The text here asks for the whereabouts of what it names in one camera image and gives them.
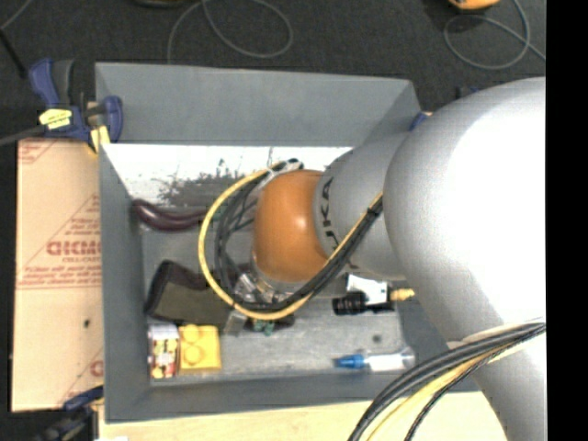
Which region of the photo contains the dark olive pouch black trim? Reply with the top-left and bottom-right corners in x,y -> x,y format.
143,260 -> 236,326

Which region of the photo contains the yellow studded toy block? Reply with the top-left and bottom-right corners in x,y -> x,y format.
177,323 -> 223,377

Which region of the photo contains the small red and yellow box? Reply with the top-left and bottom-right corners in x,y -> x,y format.
146,322 -> 181,380

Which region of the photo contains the dark maroon curved object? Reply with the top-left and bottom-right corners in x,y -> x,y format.
130,198 -> 213,233

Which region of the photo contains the white tube with blue cap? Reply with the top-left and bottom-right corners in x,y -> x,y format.
334,347 -> 417,373

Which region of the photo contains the grey metal bin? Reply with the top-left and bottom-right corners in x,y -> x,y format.
94,62 -> 480,424

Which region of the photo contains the brown cardboard board red print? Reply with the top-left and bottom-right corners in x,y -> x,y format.
9,137 -> 106,413

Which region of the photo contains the black cylinder on white bracket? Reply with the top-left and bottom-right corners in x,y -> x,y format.
331,273 -> 416,317

